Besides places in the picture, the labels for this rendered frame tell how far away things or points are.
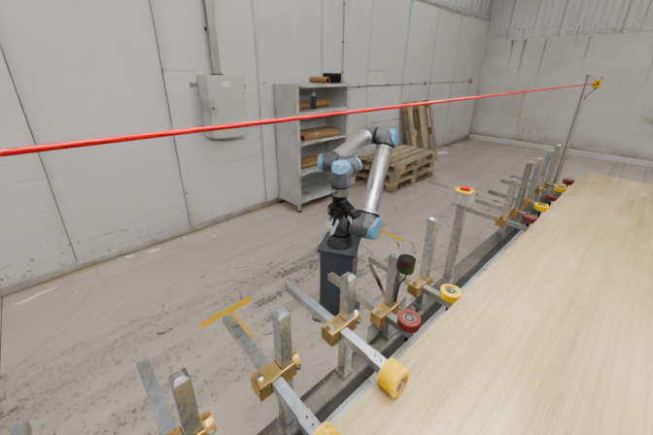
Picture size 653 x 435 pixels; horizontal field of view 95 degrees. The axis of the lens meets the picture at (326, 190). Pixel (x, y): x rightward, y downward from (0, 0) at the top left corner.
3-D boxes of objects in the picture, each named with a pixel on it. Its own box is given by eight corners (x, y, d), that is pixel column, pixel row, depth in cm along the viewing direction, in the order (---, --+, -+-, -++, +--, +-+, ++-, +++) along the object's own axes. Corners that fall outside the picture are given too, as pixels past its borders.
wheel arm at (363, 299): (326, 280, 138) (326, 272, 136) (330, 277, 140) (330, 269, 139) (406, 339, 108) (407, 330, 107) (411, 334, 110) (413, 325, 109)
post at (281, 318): (280, 428, 95) (271, 310, 77) (289, 420, 97) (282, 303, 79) (286, 438, 92) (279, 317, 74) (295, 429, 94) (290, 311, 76)
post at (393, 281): (379, 348, 128) (389, 252, 110) (384, 344, 130) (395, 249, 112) (385, 353, 125) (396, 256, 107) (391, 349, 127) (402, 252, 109)
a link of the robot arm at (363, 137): (363, 122, 210) (314, 153, 158) (381, 124, 205) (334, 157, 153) (363, 139, 216) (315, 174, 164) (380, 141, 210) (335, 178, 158)
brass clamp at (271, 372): (250, 386, 82) (249, 374, 80) (291, 357, 90) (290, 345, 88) (262, 404, 77) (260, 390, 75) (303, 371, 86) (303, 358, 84)
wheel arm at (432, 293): (367, 263, 151) (368, 255, 150) (372, 260, 153) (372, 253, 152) (450, 312, 121) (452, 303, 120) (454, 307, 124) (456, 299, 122)
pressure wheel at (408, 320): (390, 339, 111) (393, 316, 107) (402, 327, 116) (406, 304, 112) (408, 353, 106) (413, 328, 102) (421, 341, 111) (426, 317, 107)
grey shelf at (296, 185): (279, 202, 416) (272, 83, 357) (326, 186, 474) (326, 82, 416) (299, 213, 386) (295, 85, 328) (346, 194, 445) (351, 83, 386)
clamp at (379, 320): (369, 320, 116) (370, 311, 114) (391, 304, 125) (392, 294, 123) (381, 329, 112) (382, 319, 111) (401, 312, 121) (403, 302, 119)
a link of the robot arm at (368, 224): (354, 235, 204) (380, 130, 211) (378, 242, 197) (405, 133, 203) (346, 233, 191) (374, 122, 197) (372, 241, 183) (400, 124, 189)
